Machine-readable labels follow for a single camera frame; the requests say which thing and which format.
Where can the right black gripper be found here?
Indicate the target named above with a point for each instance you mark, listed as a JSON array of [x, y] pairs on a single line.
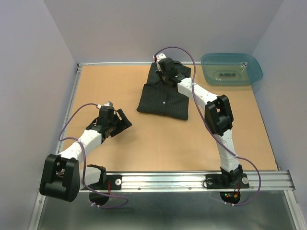
[[159, 72]]

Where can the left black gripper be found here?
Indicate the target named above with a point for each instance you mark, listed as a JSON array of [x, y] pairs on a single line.
[[124, 123]]

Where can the black striped long sleeve shirt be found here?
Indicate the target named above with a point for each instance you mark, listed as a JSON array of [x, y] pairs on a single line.
[[160, 99]]

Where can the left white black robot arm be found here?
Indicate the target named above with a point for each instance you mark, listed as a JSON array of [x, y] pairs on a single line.
[[66, 173]]

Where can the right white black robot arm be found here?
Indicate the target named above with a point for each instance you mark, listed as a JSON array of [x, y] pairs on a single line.
[[217, 116]]

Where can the teal translucent plastic bin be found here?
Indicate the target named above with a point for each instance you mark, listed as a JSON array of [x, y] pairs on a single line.
[[230, 69]]

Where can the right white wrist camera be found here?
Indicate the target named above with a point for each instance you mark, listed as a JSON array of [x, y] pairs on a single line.
[[158, 57]]

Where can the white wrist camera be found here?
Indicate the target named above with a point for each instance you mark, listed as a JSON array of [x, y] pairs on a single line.
[[108, 104], [158, 57]]

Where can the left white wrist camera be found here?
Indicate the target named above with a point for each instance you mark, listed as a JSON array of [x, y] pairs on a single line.
[[108, 104]]

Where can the aluminium left side rail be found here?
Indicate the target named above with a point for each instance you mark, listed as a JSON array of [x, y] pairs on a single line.
[[73, 92]]

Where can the aluminium front mounting rail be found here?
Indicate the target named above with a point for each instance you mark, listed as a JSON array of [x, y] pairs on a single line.
[[198, 181]]

